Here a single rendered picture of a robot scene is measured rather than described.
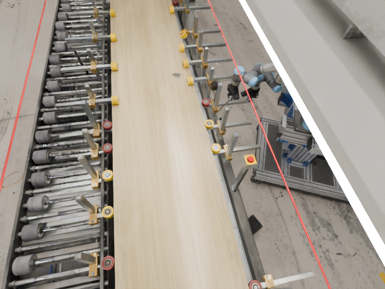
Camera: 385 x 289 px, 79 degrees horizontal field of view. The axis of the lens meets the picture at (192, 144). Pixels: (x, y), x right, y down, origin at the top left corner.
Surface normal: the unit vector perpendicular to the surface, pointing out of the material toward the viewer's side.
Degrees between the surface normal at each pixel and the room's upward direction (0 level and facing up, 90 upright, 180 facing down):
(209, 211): 0
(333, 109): 61
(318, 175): 0
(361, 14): 90
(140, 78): 0
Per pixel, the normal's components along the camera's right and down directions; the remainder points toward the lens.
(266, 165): 0.05, -0.52
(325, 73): -0.83, -0.14
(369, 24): -0.98, 0.14
